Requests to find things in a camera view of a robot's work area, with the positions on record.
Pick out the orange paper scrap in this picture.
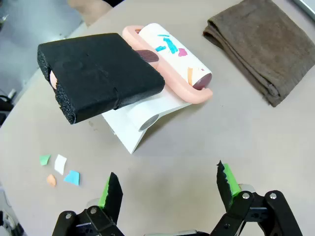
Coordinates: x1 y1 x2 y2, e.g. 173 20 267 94
46 174 57 188

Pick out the blue paper scrap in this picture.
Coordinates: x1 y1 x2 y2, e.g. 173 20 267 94
63 170 80 186

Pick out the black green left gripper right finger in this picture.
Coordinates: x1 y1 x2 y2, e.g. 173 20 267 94
209 160 303 236

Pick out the brown towel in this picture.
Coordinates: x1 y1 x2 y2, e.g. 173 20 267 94
202 0 315 108

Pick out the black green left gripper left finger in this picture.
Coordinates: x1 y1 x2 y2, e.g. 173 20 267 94
51 172 126 236

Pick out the green paper scrap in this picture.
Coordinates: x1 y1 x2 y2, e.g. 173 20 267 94
39 154 52 166

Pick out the white paper scrap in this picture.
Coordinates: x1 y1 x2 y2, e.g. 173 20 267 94
54 154 67 176

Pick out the white folding stand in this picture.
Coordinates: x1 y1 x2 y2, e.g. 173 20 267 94
101 86 192 155

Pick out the person's right hand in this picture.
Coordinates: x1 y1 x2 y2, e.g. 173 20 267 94
67 0 116 27

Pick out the pink lint roller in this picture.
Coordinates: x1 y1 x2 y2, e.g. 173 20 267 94
36 23 214 125

